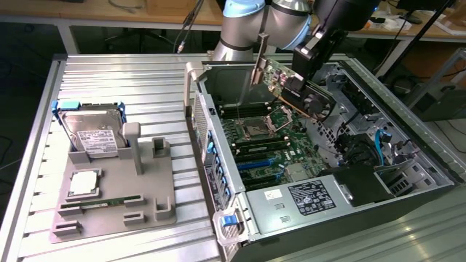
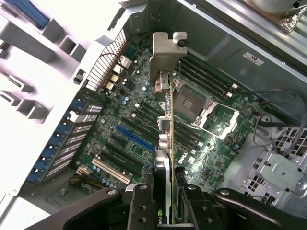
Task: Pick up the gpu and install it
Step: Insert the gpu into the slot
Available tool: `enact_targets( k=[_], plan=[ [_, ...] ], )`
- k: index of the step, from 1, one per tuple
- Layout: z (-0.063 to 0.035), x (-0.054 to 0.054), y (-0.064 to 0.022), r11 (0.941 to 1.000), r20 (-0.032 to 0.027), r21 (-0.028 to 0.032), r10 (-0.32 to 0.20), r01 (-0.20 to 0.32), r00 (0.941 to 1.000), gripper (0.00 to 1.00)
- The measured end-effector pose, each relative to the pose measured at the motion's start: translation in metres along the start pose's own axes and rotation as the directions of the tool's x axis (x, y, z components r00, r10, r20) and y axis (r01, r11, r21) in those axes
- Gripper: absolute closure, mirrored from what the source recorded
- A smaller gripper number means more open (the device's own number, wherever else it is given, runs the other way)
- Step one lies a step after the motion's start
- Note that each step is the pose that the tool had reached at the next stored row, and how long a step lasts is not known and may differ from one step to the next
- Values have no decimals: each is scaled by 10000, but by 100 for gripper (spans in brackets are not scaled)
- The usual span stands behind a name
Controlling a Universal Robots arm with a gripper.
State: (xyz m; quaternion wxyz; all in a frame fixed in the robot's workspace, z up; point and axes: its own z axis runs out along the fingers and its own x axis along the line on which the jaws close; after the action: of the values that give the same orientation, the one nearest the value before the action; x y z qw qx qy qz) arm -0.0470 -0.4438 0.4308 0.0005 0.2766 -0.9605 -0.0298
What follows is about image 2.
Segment white expansion slot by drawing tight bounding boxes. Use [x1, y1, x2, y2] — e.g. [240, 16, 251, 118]
[92, 158, 131, 185]

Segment silver disk bay cage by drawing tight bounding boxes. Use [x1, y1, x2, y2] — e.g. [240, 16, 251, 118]
[243, 124, 307, 208]

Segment green Dell motherboard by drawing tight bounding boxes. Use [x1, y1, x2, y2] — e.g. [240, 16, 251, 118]
[76, 35, 267, 192]

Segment blue expansion slot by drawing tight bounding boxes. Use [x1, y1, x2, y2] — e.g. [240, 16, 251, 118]
[116, 126, 155, 151]

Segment silver socket cover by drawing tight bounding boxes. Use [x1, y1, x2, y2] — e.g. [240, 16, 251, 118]
[199, 103, 241, 141]

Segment CPU socket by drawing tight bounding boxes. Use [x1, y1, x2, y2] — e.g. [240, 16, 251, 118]
[174, 83, 214, 127]

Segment open black PC case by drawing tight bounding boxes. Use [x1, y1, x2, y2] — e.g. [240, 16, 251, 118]
[13, 0, 307, 216]

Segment crinkled silver foil wrap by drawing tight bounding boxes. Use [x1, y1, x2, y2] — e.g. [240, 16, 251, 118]
[278, 11, 307, 33]

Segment grey parts rack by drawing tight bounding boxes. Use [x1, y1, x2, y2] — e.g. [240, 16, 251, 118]
[0, 0, 88, 127]

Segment hard disk in blue carrier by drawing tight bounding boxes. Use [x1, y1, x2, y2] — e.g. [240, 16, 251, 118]
[4, 0, 50, 31]

